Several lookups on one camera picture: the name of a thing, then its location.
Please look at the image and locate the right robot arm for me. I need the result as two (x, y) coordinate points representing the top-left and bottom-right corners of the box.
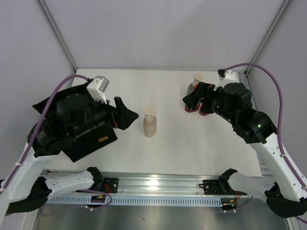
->
(182, 82), (307, 218)

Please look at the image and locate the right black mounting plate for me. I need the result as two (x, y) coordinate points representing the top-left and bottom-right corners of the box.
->
(199, 180), (236, 196)

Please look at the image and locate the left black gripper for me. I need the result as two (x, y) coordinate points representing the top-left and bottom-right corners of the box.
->
(70, 92), (138, 139)

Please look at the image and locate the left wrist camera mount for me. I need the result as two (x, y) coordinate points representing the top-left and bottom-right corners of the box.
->
(86, 76), (109, 104)

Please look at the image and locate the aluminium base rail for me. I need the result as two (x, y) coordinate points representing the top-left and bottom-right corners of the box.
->
(38, 169), (274, 197)

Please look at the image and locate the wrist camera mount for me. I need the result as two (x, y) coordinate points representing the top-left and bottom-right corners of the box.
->
(214, 69), (238, 91)
(86, 76), (109, 104)

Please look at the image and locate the slotted cable duct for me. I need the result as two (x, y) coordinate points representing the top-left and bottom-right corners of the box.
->
(47, 195), (223, 207)

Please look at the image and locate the beige pump bottle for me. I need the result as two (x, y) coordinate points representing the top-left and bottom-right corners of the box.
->
(143, 106), (157, 138)

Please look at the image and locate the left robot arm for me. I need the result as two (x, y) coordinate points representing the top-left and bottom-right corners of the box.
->
(0, 92), (138, 216)

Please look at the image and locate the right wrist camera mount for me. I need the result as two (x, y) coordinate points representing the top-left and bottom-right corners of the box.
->
(214, 69), (238, 91)

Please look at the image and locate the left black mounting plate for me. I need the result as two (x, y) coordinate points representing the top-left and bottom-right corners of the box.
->
(99, 178), (119, 194)

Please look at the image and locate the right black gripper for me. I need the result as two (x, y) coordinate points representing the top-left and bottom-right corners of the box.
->
(182, 82), (237, 125)

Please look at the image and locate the left frame post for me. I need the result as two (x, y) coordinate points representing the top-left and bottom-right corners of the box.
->
(36, 0), (78, 72)

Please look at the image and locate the black canvas bag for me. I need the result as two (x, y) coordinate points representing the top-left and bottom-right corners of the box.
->
(27, 83), (117, 162)

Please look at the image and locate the frame post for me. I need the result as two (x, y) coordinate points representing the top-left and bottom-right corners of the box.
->
(250, 0), (294, 64)
(36, 0), (78, 72)

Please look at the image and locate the red dish soap bottle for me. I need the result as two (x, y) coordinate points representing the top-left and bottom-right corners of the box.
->
(182, 85), (200, 113)

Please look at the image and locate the black mounting plate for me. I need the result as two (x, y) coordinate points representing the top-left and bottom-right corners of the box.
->
(99, 178), (119, 194)
(199, 180), (236, 196)

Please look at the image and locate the right frame post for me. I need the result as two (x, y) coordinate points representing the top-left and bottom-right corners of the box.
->
(250, 0), (294, 64)

